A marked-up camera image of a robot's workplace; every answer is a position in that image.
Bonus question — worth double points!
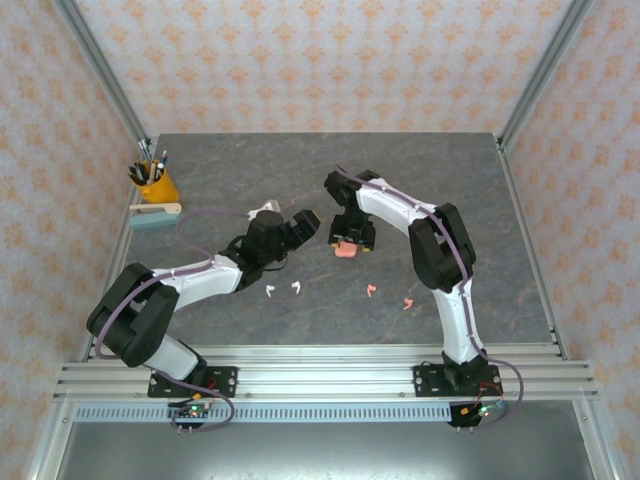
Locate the teal and cream stapler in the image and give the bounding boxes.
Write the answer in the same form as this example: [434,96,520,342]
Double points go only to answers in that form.
[128,201,187,232]

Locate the yellow pen holder cup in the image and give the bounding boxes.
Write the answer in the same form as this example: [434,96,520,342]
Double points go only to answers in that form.
[130,159,180,204]

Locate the grey metal sheet panel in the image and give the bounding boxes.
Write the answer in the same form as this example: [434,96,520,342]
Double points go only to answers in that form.
[29,421,614,480]

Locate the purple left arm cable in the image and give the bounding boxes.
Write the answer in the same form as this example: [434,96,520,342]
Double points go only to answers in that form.
[92,208,254,435]

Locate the aluminium extrusion table frame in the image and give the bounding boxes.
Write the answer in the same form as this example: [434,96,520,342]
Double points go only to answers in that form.
[52,132,599,401]

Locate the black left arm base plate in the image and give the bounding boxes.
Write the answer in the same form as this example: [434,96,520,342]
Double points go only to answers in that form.
[147,366,239,399]

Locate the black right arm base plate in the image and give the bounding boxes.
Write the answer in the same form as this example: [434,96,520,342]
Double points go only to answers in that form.
[412,364,503,400]

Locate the grey slotted cable duct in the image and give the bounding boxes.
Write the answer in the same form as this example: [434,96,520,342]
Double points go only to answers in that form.
[74,405,454,424]

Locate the aluminium corner post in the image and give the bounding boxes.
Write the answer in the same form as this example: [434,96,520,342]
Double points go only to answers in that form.
[52,0,151,146]
[499,0,596,151]

